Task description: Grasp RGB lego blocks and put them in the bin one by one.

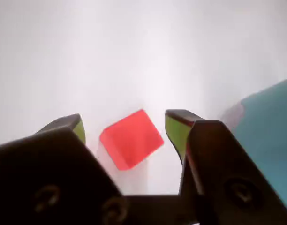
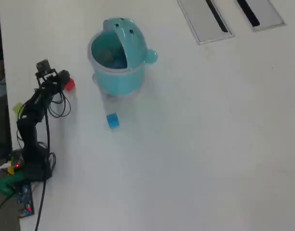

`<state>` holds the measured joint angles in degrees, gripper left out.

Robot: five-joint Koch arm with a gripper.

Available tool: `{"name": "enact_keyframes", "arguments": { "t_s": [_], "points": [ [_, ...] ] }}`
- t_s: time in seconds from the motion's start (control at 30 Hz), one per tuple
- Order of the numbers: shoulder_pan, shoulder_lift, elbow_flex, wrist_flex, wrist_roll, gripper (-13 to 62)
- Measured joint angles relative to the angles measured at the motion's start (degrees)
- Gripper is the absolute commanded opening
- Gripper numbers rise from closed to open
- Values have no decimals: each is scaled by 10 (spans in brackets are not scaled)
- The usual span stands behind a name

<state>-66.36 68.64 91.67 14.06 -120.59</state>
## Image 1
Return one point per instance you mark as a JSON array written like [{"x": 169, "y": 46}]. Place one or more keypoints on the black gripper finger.
[{"x": 47, "y": 175}]

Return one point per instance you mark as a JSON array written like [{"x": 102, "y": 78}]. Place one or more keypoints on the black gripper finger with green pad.
[{"x": 228, "y": 175}]

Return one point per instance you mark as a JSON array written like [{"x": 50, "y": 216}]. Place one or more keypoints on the red lego block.
[{"x": 134, "y": 138}]

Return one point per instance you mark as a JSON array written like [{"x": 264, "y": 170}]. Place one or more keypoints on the teal whale shaped bin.
[{"x": 270, "y": 131}]

